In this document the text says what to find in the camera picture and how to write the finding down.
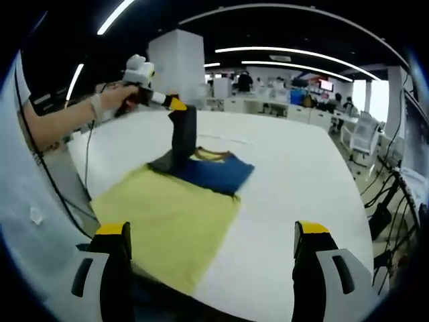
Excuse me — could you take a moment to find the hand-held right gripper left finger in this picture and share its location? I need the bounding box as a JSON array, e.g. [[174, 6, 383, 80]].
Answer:
[[68, 221, 135, 322]]

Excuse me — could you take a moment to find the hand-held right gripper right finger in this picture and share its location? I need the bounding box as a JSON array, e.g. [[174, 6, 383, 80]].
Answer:
[[292, 220, 376, 322]]

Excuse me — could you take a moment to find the yellow blue black garment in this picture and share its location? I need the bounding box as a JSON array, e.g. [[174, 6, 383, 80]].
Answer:
[[90, 103, 255, 298]]

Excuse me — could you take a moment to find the person's left hand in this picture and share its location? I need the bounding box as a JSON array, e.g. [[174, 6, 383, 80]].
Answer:
[[99, 83, 140, 117]]

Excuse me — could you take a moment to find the white square pillar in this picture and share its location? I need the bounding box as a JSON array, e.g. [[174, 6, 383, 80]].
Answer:
[[147, 29, 206, 111]]

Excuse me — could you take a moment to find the white wrist band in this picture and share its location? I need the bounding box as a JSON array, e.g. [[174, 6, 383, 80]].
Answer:
[[89, 93, 103, 121]]

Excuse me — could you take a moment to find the white rolling board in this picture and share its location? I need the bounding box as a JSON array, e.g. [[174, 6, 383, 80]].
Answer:
[[213, 77, 233, 99]]

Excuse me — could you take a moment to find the black equipment box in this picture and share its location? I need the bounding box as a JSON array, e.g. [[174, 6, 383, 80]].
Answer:
[[367, 201, 392, 241]]

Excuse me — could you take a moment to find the black equipment stand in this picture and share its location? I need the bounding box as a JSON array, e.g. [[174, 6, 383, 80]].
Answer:
[[361, 160, 423, 242]]

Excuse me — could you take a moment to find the person's white shirt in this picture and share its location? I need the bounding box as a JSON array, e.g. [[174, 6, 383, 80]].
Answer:
[[0, 50, 101, 303]]

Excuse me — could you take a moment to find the long ceiling light strip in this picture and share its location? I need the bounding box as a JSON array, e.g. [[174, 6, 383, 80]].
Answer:
[[214, 46, 382, 82]]

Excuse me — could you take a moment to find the short ceiling light strip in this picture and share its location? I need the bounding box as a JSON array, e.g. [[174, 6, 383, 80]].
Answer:
[[241, 60, 355, 83]]

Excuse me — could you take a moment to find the white office chair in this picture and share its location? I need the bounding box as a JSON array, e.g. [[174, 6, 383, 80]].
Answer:
[[341, 111, 386, 165]]

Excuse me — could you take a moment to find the white cabinet row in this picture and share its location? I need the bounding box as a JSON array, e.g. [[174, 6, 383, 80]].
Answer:
[[223, 97, 336, 131]]

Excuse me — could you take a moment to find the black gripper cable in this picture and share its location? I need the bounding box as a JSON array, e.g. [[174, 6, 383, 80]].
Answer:
[[13, 62, 101, 239]]

